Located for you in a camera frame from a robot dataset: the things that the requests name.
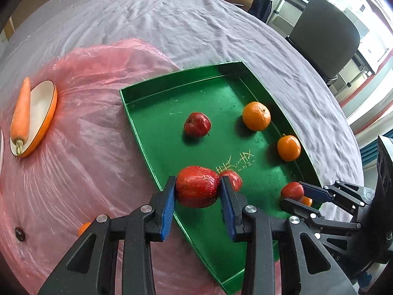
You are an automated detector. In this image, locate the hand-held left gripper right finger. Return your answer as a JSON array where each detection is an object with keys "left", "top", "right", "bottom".
[{"left": 219, "top": 176, "right": 358, "bottom": 295}]

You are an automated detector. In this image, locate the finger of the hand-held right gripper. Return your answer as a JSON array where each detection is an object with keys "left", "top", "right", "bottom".
[
  {"left": 299, "top": 180, "right": 375, "bottom": 210},
  {"left": 280, "top": 198, "right": 363, "bottom": 237}
]

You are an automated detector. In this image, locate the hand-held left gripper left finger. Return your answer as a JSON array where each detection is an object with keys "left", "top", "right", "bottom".
[{"left": 38, "top": 176, "right": 177, "bottom": 295}]

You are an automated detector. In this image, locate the medium orange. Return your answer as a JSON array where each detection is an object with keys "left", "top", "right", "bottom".
[{"left": 277, "top": 134, "right": 302, "bottom": 162}]

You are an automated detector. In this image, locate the green rectangular tray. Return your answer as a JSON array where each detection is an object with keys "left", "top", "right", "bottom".
[{"left": 119, "top": 61, "right": 322, "bottom": 295}]

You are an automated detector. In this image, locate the dark red apple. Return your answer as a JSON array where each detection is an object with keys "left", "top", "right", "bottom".
[{"left": 183, "top": 112, "right": 212, "bottom": 137}]

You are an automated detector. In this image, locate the large orange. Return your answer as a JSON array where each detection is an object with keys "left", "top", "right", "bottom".
[{"left": 242, "top": 101, "right": 271, "bottom": 131}]

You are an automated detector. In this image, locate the pink plastic sheet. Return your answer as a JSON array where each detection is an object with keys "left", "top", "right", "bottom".
[{"left": 0, "top": 38, "right": 283, "bottom": 295}]

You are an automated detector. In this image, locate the grey office chair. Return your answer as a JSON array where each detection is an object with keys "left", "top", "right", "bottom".
[{"left": 285, "top": 0, "right": 375, "bottom": 87}]

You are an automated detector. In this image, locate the orange rimmed oval dish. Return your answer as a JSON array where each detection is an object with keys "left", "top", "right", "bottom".
[{"left": 10, "top": 80, "right": 58, "bottom": 158}]

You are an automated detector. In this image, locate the carrot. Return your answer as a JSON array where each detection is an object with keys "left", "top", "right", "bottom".
[{"left": 11, "top": 77, "right": 32, "bottom": 156}]

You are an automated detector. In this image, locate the bed with purple sheet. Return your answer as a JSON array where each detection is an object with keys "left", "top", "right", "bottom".
[{"left": 0, "top": 0, "right": 366, "bottom": 295}]

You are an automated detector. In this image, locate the navy tote bag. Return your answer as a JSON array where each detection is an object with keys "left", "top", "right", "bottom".
[{"left": 248, "top": 0, "right": 273, "bottom": 23}]

